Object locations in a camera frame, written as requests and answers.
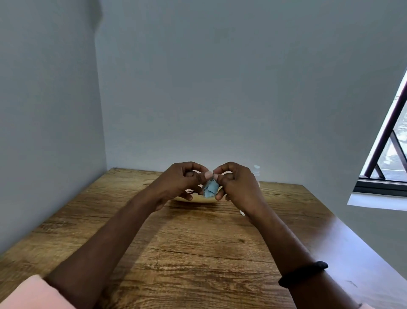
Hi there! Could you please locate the cream plate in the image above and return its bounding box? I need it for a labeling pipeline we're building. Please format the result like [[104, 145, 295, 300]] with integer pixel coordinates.
[[172, 180, 261, 204]]

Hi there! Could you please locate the person's left hand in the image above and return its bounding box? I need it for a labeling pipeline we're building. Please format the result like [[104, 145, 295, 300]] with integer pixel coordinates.
[[152, 162, 213, 211]]

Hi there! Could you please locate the dark metal railing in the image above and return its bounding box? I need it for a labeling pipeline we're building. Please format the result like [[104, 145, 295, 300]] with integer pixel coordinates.
[[364, 92, 407, 179]]

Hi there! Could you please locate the black wristband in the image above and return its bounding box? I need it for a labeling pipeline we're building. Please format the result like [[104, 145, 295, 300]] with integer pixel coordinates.
[[278, 261, 329, 289]]

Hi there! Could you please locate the person's right forearm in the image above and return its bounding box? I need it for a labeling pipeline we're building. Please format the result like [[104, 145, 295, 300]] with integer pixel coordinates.
[[242, 205, 364, 309]]

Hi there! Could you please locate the pink left sleeve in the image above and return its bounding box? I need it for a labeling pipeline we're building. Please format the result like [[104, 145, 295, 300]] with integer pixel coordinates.
[[0, 274, 77, 309]]

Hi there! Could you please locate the white window sill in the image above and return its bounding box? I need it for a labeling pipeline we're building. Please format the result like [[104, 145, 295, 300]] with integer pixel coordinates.
[[347, 193, 407, 212]]

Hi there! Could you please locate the person's left forearm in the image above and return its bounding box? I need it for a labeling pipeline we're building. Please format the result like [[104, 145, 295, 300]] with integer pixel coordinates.
[[43, 191, 167, 309]]

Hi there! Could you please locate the small blue torn piece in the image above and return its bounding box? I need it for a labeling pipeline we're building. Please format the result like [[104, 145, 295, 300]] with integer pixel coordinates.
[[202, 179, 222, 200]]

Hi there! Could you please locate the dark window frame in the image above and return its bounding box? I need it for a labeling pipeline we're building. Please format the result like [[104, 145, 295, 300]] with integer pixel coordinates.
[[353, 67, 407, 195]]

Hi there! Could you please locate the person's right hand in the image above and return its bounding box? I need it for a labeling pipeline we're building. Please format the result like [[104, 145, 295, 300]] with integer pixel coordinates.
[[212, 161, 269, 221]]

